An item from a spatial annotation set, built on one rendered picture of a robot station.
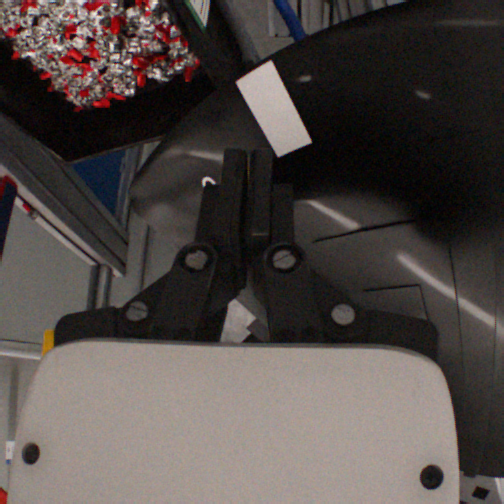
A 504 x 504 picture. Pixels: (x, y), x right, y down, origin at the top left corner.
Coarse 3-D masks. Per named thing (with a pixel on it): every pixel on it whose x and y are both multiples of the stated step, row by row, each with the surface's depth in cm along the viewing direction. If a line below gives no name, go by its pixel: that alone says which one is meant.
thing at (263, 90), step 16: (272, 64) 13; (240, 80) 14; (256, 80) 14; (272, 80) 13; (256, 96) 14; (272, 96) 14; (288, 96) 13; (256, 112) 14; (272, 112) 14; (288, 112) 14; (272, 128) 14; (288, 128) 14; (304, 128) 14; (272, 144) 15; (288, 144) 14; (304, 144) 14
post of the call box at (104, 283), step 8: (96, 264) 65; (104, 264) 65; (96, 272) 64; (104, 272) 64; (112, 272) 67; (96, 280) 65; (104, 280) 64; (88, 288) 63; (96, 288) 64; (104, 288) 63; (88, 296) 63; (96, 296) 64; (104, 296) 63; (88, 304) 62; (96, 304) 62; (104, 304) 63
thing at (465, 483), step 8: (464, 480) 20; (472, 480) 20; (480, 480) 19; (488, 480) 18; (496, 480) 17; (464, 488) 21; (472, 488) 20; (488, 488) 19; (496, 488) 18; (464, 496) 22; (488, 496) 19; (496, 496) 19
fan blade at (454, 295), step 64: (448, 0) 9; (256, 64) 13; (320, 64) 12; (384, 64) 11; (448, 64) 10; (192, 128) 16; (256, 128) 15; (320, 128) 13; (384, 128) 12; (448, 128) 11; (192, 192) 19; (320, 192) 15; (384, 192) 13; (448, 192) 12; (320, 256) 16; (384, 256) 14; (448, 256) 13; (448, 320) 14; (448, 384) 16
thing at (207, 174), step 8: (200, 168) 17; (208, 168) 17; (216, 168) 17; (192, 176) 18; (200, 176) 18; (208, 176) 17; (216, 176) 17; (192, 184) 18; (200, 184) 18; (208, 184) 18; (200, 192) 18
